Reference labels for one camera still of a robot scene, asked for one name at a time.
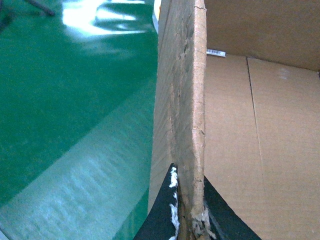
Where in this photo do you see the large cardboard box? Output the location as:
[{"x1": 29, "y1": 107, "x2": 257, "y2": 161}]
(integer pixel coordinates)
[{"x1": 149, "y1": 0, "x2": 320, "y2": 240}]

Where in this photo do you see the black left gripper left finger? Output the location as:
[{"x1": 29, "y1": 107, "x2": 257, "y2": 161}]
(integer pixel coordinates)
[{"x1": 134, "y1": 163, "x2": 180, "y2": 240}]

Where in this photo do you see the green conveyor belt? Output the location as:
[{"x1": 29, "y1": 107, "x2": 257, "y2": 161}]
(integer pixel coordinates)
[{"x1": 0, "y1": 0, "x2": 158, "y2": 240}]

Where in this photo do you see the white barcode label strip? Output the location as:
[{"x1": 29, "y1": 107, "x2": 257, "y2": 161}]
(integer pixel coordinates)
[{"x1": 206, "y1": 49, "x2": 226, "y2": 58}]

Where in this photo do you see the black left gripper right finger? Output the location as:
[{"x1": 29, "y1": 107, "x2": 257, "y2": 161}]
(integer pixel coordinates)
[{"x1": 204, "y1": 178, "x2": 260, "y2": 240}]

